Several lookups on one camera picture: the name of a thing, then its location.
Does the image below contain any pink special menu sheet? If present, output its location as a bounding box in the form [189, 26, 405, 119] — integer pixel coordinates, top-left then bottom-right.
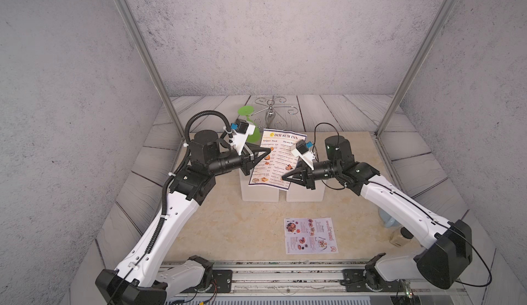
[284, 217, 338, 255]

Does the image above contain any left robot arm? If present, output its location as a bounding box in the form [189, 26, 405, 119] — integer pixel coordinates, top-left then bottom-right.
[96, 130, 271, 304]

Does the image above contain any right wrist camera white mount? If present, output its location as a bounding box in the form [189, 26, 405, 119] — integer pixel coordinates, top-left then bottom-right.
[290, 140, 316, 170]

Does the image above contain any light blue cup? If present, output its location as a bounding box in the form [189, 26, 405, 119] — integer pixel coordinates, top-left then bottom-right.
[378, 208, 401, 228]

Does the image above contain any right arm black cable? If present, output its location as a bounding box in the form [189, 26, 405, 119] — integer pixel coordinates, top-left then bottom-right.
[313, 122, 494, 288]

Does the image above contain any dim sum inn menu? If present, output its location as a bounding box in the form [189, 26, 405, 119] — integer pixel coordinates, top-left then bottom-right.
[248, 129, 307, 191]

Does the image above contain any white menu rack right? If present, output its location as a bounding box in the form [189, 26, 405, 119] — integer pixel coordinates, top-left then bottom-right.
[286, 180, 326, 203]

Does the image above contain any left metal frame post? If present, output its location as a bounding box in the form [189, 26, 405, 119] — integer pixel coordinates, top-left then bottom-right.
[114, 0, 184, 137]

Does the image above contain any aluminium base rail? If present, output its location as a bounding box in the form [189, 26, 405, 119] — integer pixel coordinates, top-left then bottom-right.
[168, 261, 472, 304]

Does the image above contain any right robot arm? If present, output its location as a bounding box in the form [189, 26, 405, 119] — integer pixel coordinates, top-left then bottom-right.
[282, 136, 473, 292]

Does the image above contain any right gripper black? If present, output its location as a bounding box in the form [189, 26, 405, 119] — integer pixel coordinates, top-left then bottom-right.
[282, 161, 342, 191]

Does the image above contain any chrome glass holder stand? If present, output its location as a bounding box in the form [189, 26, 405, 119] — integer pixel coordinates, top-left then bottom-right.
[251, 96, 299, 129]

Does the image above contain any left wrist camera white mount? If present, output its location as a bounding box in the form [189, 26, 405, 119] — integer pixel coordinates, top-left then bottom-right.
[229, 119, 255, 155]

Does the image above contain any white menu rack left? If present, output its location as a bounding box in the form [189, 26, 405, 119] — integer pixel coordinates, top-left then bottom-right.
[238, 170, 279, 203]

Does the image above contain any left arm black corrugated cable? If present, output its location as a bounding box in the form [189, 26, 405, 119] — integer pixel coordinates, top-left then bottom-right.
[143, 110, 233, 256]

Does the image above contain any green plastic wine glass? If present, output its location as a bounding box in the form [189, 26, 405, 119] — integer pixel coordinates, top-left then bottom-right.
[238, 105, 262, 144]

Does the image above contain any white menu rack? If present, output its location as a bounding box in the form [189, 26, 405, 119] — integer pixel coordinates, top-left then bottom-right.
[286, 180, 326, 203]
[238, 170, 279, 203]

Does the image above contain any metal frame post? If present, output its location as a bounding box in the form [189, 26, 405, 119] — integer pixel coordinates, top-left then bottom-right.
[114, 0, 184, 137]
[375, 0, 457, 139]

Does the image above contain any right metal frame post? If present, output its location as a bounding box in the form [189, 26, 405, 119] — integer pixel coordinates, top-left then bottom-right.
[375, 0, 457, 139]

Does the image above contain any jar with black lid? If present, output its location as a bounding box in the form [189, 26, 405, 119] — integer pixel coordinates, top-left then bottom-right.
[389, 226, 414, 247]

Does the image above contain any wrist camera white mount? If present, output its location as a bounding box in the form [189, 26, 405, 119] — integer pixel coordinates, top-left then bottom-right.
[229, 119, 255, 155]
[290, 140, 316, 170]

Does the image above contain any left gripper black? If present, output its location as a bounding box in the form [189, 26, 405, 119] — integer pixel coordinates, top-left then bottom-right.
[205, 144, 270, 178]

